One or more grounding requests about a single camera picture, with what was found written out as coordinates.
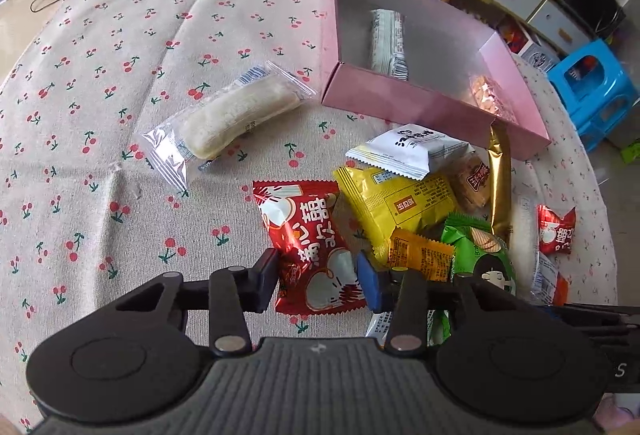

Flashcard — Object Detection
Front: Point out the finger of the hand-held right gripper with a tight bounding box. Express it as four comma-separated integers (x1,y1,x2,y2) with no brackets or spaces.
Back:
539,302,640,334

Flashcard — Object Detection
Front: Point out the clear packet of biscuits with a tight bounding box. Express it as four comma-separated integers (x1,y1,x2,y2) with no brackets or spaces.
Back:
469,74,522,122

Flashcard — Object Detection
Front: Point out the blue plastic stool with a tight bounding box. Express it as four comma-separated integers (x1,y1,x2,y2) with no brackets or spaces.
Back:
547,39,640,154

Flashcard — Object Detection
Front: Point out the cherry-print tablecloth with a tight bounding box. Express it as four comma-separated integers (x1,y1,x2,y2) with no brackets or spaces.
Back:
0,0,620,435

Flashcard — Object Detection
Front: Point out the white striped snack bar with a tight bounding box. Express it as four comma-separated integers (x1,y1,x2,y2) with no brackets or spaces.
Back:
368,9,411,82

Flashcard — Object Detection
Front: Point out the large red snack packet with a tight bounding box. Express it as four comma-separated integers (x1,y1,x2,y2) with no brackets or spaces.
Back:
252,180,370,316

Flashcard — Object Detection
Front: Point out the gold foil snack packet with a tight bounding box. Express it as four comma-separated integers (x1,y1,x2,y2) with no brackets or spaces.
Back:
487,122,514,242

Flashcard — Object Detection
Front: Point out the orange-end wrapped rice roll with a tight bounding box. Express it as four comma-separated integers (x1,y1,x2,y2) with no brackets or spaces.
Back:
509,198,571,308

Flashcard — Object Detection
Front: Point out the small orange snack packet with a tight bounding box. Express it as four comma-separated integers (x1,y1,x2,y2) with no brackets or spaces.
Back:
389,228,457,285

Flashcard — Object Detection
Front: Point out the yellow snack packet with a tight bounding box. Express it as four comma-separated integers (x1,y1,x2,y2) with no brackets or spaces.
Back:
333,165,459,266

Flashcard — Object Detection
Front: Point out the black microwave oven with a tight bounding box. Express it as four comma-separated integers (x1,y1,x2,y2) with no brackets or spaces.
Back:
562,0,627,42

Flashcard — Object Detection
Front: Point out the green snack packet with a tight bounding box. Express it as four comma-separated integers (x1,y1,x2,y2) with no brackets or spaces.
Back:
440,212,519,297

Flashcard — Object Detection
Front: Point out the pink cloth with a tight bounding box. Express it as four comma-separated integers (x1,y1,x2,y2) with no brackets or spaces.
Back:
594,394,640,435

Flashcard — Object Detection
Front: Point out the pink cardboard box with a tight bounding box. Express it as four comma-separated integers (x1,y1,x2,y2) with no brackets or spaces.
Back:
320,0,552,162

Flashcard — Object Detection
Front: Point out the brown-label biscuit packet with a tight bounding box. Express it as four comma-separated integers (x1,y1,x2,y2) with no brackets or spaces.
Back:
451,154,494,214

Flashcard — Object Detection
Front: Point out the white blue-print box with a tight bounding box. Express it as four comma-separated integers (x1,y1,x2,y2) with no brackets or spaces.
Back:
519,42,562,72

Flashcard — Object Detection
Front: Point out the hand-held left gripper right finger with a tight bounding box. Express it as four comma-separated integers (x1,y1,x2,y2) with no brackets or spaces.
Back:
355,252,519,357

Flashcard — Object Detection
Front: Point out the white monkey-print snack packet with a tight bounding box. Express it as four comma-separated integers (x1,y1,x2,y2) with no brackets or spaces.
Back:
345,123,477,180

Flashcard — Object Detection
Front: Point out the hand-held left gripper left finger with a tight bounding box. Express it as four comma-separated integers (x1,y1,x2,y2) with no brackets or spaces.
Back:
116,248,279,357

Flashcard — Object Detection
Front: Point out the small red snack packet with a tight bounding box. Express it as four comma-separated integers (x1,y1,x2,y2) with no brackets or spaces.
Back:
537,204,577,257

